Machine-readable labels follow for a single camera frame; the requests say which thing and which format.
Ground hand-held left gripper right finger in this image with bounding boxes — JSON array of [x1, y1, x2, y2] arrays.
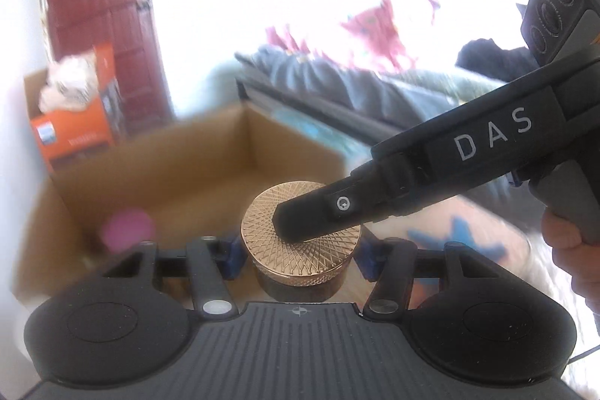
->
[[358, 240, 491, 321]]

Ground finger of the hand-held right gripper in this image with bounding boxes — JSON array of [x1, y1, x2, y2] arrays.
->
[[273, 136, 429, 243]]

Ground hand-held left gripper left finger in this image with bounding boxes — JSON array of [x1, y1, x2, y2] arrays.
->
[[100, 236, 245, 322]]

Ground gold lid jar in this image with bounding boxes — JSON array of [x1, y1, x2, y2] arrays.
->
[[240, 181, 363, 302]]

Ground brown cardboard box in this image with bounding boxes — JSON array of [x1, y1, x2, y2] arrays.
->
[[14, 102, 357, 302]]

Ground person's right hand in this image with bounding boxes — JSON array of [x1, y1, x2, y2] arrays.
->
[[541, 209, 600, 325]]

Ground dark cloth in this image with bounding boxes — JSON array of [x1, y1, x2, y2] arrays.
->
[[457, 38, 540, 82]]

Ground grey bed sheet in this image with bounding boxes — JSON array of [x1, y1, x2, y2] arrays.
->
[[234, 44, 600, 213]]

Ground pink quilt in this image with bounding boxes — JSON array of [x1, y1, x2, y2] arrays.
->
[[265, 0, 444, 70]]

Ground orange appliance box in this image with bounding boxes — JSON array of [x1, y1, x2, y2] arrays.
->
[[23, 44, 129, 173]]

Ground white crumpled cloth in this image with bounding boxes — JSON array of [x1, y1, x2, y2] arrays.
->
[[37, 55, 101, 112]]

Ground red wooden door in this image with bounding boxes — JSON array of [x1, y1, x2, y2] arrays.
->
[[40, 0, 176, 138]]

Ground dark bed frame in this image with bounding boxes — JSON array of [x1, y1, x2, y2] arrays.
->
[[234, 72, 404, 148]]

